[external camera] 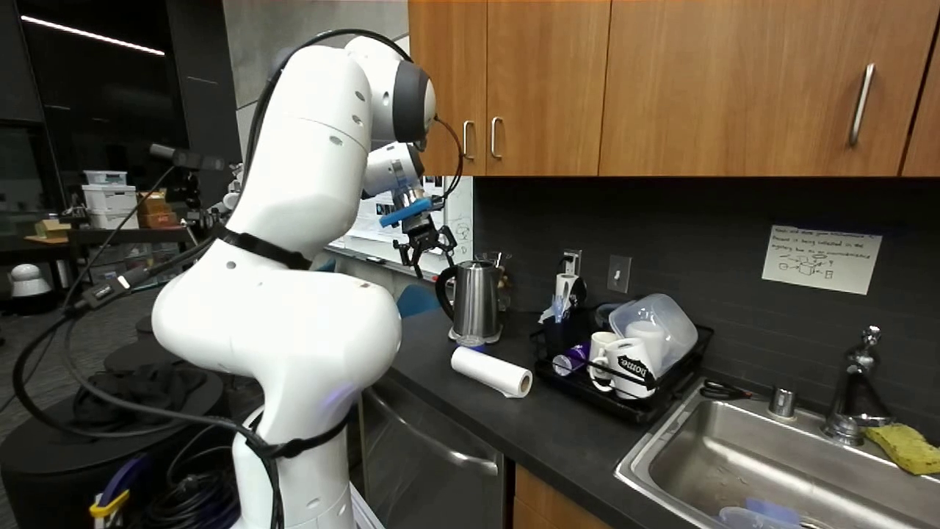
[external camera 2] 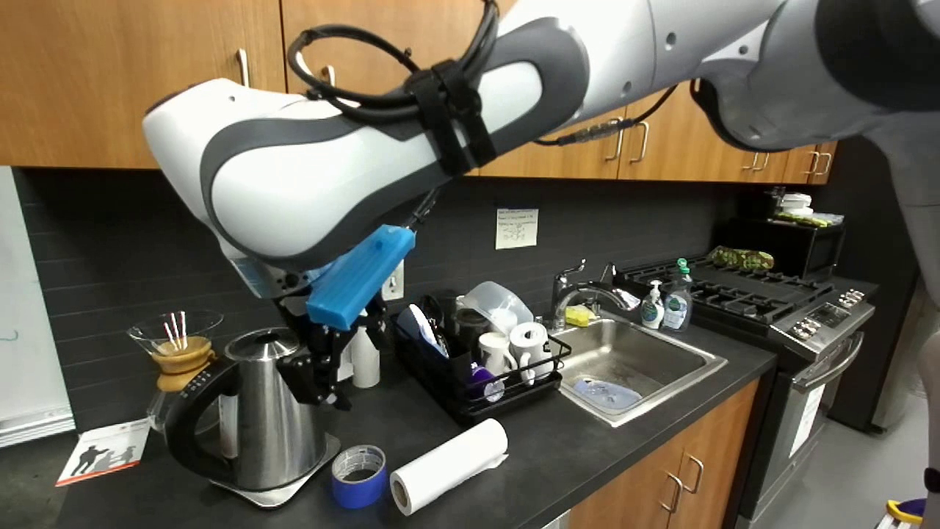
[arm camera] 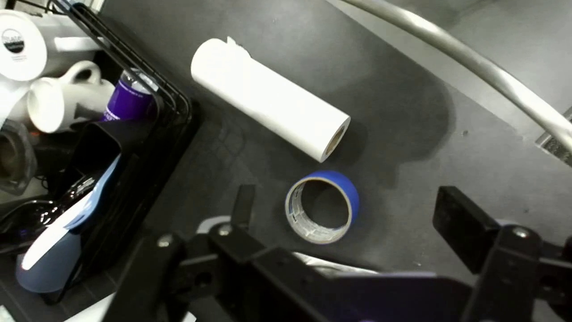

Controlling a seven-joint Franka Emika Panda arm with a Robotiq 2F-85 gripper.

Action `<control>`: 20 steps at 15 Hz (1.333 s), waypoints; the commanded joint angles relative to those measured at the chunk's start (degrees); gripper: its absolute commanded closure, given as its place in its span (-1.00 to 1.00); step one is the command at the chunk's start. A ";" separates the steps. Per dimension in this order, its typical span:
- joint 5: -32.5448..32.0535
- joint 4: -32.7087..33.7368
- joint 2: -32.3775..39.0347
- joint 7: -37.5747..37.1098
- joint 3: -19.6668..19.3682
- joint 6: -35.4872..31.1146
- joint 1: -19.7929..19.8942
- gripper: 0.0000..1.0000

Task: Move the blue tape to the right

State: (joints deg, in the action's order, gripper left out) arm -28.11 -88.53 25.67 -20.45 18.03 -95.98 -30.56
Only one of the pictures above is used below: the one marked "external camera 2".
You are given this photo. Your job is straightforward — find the glass pour-over coffee maker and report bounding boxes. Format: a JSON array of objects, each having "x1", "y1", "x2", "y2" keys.
[{"x1": 122, "y1": 309, "x2": 225, "y2": 436}]

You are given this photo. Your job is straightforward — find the plain white mug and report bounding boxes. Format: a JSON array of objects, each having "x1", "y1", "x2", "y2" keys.
[{"x1": 473, "y1": 328, "x2": 516, "y2": 381}]

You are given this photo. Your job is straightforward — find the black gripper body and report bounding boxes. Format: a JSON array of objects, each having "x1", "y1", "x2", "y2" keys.
[{"x1": 275, "y1": 290, "x2": 388, "y2": 367}]

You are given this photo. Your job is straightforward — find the white wall outlet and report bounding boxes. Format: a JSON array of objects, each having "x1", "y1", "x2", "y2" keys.
[{"x1": 378, "y1": 258, "x2": 407, "y2": 305}]

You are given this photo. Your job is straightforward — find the blue plastic item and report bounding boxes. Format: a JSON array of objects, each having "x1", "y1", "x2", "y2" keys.
[{"x1": 570, "y1": 374, "x2": 647, "y2": 414}]

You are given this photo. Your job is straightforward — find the steel electric kettle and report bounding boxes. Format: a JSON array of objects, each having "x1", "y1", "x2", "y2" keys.
[{"x1": 167, "y1": 322, "x2": 331, "y2": 494}]

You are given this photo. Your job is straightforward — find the white kettle base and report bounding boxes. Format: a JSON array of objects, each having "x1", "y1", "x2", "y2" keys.
[{"x1": 208, "y1": 436, "x2": 344, "y2": 511}]

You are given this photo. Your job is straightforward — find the wooden cabinet door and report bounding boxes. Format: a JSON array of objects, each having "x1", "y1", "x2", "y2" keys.
[
  {"x1": 626, "y1": 81, "x2": 758, "y2": 187},
  {"x1": 278, "y1": 0, "x2": 516, "y2": 101},
  {"x1": 745, "y1": 137, "x2": 839, "y2": 187},
  {"x1": 679, "y1": 377, "x2": 764, "y2": 527},
  {"x1": 466, "y1": 90, "x2": 632, "y2": 186},
  {"x1": 566, "y1": 424, "x2": 692, "y2": 529},
  {"x1": 0, "y1": 0, "x2": 288, "y2": 170}
]

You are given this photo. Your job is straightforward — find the white printed booklet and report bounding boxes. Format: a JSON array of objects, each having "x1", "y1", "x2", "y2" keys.
[{"x1": 52, "y1": 418, "x2": 155, "y2": 490}]

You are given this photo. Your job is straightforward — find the black countertop appliance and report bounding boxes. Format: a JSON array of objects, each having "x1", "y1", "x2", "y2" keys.
[{"x1": 761, "y1": 215, "x2": 845, "y2": 283}]

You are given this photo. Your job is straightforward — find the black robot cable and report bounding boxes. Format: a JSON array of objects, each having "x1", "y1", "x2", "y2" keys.
[{"x1": 285, "y1": 0, "x2": 684, "y2": 149}]

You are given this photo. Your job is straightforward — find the blue tape roll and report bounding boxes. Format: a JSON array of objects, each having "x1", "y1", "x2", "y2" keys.
[{"x1": 327, "y1": 441, "x2": 393, "y2": 515}]

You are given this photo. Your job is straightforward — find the stacked white bowls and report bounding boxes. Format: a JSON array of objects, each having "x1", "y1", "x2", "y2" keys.
[{"x1": 773, "y1": 192, "x2": 820, "y2": 223}]

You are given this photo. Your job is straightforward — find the green leafy item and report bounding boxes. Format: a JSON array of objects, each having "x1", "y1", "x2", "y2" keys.
[{"x1": 701, "y1": 243, "x2": 778, "y2": 277}]

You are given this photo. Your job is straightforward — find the black dish rack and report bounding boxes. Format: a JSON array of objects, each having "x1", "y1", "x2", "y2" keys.
[{"x1": 390, "y1": 290, "x2": 575, "y2": 425}]

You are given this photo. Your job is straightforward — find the wooden lower cabinet door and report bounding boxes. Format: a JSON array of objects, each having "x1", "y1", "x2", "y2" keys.
[
  {"x1": 566, "y1": 424, "x2": 692, "y2": 529},
  {"x1": 679, "y1": 377, "x2": 764, "y2": 527}
]

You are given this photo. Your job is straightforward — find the steel gas stove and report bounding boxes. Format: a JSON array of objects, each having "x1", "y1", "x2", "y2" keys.
[{"x1": 626, "y1": 255, "x2": 882, "y2": 527}]

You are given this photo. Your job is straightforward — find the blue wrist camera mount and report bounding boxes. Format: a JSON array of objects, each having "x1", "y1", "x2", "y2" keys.
[{"x1": 306, "y1": 223, "x2": 421, "y2": 334}]

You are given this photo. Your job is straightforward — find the clear soap pump bottle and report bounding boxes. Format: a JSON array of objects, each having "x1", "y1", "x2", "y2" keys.
[{"x1": 637, "y1": 277, "x2": 669, "y2": 333}]

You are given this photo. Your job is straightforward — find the clear plastic container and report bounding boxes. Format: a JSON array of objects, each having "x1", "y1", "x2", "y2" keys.
[{"x1": 457, "y1": 280, "x2": 538, "y2": 342}]

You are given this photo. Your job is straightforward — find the thin stir sticks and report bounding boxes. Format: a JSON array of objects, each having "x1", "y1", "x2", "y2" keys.
[{"x1": 158, "y1": 309, "x2": 191, "y2": 355}]

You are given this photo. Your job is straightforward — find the yellow and blue object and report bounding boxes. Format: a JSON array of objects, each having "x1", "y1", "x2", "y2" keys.
[{"x1": 885, "y1": 494, "x2": 932, "y2": 529}]

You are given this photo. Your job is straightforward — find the white paper towel roll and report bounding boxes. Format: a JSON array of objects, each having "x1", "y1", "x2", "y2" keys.
[{"x1": 388, "y1": 414, "x2": 515, "y2": 519}]

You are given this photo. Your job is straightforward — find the white handwritten paper note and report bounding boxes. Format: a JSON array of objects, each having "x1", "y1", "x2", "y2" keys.
[{"x1": 493, "y1": 205, "x2": 543, "y2": 252}]

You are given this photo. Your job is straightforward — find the white mug with print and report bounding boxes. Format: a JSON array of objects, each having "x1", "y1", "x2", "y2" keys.
[{"x1": 504, "y1": 320, "x2": 556, "y2": 389}]

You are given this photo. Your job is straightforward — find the stainless steel sink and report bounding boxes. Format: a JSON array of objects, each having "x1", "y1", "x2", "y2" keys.
[{"x1": 548, "y1": 315, "x2": 731, "y2": 430}]

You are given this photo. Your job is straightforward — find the wooden upper cabinet door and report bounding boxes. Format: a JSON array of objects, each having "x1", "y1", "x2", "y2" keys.
[
  {"x1": 466, "y1": 90, "x2": 632, "y2": 186},
  {"x1": 626, "y1": 81, "x2": 758, "y2": 187},
  {"x1": 745, "y1": 137, "x2": 839, "y2": 187},
  {"x1": 0, "y1": 0, "x2": 288, "y2": 170},
  {"x1": 278, "y1": 0, "x2": 516, "y2": 101}
]

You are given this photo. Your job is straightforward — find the yellow sponge cloth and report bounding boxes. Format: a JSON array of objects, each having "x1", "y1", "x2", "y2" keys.
[{"x1": 560, "y1": 303, "x2": 603, "y2": 333}]

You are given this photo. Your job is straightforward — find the chrome faucet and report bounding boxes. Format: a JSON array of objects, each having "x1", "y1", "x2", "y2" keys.
[{"x1": 548, "y1": 255, "x2": 639, "y2": 318}]

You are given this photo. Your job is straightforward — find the small purple cup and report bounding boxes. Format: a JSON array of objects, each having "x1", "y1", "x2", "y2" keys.
[{"x1": 463, "y1": 362, "x2": 509, "y2": 406}]

